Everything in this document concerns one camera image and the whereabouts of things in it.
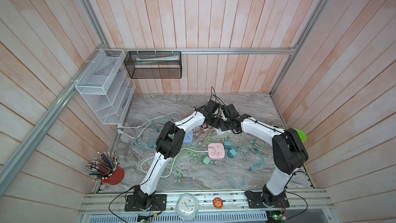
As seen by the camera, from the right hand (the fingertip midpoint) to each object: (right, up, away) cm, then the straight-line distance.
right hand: (223, 123), depth 96 cm
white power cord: (-50, -1, +7) cm, 51 cm away
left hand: (-5, -1, +4) cm, 7 cm away
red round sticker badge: (-7, -36, -23) cm, 44 cm away
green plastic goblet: (+39, -5, -16) cm, 42 cm away
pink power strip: (-6, -15, -8) cm, 18 cm away
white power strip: (-3, -5, 0) cm, 6 cm away
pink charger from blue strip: (-12, -4, +1) cm, 13 cm away
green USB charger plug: (-11, -20, -10) cm, 25 cm away
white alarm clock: (-22, -36, -26) cm, 50 cm away
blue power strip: (-22, -8, -3) cm, 24 cm away
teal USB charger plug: (+1, -12, -5) cm, 13 cm away
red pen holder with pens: (-62, -19, -23) cm, 69 cm away
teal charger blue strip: (+3, -17, -8) cm, 19 cm away
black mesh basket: (-46, +40, +8) cm, 62 cm away
